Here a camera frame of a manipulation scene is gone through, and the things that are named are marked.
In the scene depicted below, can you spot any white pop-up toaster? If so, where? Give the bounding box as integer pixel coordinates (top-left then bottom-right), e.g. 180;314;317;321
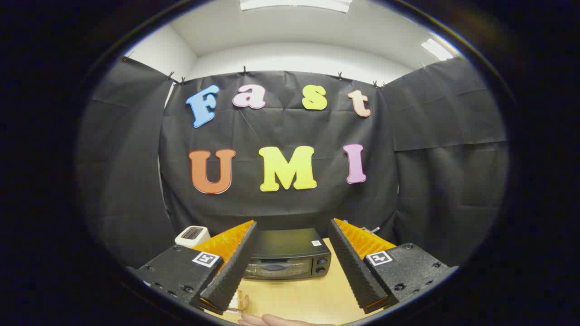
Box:
174;225;211;249

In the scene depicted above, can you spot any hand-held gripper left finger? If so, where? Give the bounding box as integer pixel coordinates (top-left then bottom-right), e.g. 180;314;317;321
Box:
135;220;257;316

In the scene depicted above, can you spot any long ceiling light panel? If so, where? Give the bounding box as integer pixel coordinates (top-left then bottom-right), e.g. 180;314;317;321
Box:
239;0;352;13

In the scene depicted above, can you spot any black toaster oven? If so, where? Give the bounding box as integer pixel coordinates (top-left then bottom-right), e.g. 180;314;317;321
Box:
242;228;332;281

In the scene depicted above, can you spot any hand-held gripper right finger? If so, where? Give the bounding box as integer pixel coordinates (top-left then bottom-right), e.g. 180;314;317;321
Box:
328;218;459;315

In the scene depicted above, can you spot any small ceiling light panel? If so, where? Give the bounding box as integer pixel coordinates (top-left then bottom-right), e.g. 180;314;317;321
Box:
420;38;454;62

